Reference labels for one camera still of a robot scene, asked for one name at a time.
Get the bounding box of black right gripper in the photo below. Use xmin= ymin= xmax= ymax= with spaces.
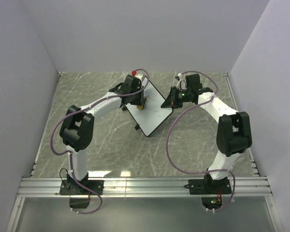
xmin=160 ymin=87 xmax=191 ymax=109

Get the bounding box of small black-framed whiteboard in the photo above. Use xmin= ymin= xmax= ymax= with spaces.
xmin=123 ymin=79 xmax=173 ymax=137

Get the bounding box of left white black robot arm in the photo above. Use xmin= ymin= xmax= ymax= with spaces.
xmin=59 ymin=92 xmax=145 ymax=194

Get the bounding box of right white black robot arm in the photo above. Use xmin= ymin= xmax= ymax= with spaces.
xmin=161 ymin=87 xmax=252 ymax=193

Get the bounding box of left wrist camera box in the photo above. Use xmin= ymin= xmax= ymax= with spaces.
xmin=121 ymin=74 xmax=145 ymax=94

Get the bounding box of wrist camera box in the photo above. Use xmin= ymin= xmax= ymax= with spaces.
xmin=121 ymin=74 xmax=145 ymax=94
xmin=186 ymin=74 xmax=203 ymax=91

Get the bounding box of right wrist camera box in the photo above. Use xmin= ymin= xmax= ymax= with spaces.
xmin=186 ymin=74 xmax=203 ymax=91

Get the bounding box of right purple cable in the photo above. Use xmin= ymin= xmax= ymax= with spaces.
xmin=166 ymin=70 xmax=236 ymax=213

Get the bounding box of purple cable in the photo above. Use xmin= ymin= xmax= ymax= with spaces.
xmin=50 ymin=69 xmax=151 ymax=215
xmin=166 ymin=70 xmax=236 ymax=213

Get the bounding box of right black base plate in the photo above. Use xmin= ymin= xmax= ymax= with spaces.
xmin=184 ymin=175 xmax=232 ymax=195

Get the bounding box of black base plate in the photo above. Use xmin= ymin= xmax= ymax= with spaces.
xmin=59 ymin=179 xmax=104 ymax=195
xmin=184 ymin=175 xmax=232 ymax=195

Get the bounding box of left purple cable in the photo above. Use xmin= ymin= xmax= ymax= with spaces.
xmin=50 ymin=69 xmax=151 ymax=215

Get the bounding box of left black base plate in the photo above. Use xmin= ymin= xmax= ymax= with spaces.
xmin=59 ymin=179 xmax=104 ymax=195

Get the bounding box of aluminium mounting rail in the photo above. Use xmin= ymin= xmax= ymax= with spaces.
xmin=16 ymin=176 xmax=272 ymax=198

